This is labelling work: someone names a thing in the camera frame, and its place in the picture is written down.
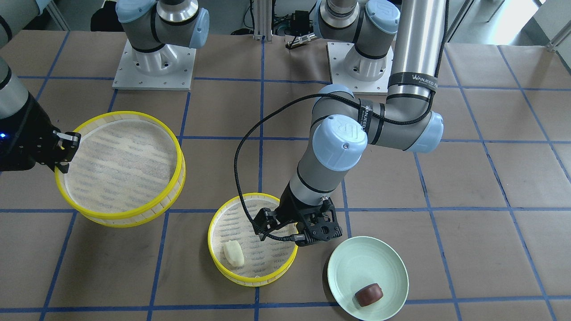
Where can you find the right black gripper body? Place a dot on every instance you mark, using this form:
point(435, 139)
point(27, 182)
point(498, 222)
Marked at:
point(27, 129)

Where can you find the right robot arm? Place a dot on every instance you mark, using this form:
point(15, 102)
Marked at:
point(148, 24)

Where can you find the brown bun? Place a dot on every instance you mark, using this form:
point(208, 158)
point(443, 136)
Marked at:
point(368, 295)

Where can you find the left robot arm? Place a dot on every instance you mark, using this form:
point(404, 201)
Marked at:
point(343, 125)

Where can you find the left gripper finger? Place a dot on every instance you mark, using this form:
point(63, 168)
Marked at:
point(265, 221)

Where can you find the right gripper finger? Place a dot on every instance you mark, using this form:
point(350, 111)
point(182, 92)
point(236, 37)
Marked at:
point(62, 167)

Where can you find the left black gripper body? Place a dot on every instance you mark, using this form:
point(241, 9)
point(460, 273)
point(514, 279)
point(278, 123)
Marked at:
point(290, 206)

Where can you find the yellow steamer layer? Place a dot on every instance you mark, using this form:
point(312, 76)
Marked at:
point(265, 261)
point(128, 170)

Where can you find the white bun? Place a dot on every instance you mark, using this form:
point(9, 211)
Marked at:
point(233, 253)

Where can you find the aluminium frame post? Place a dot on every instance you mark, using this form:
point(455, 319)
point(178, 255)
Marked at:
point(263, 20)

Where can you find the light green plate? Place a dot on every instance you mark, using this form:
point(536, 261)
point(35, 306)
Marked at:
point(362, 261)

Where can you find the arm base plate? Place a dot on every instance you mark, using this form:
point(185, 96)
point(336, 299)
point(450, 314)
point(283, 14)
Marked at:
point(361, 75)
point(169, 68)

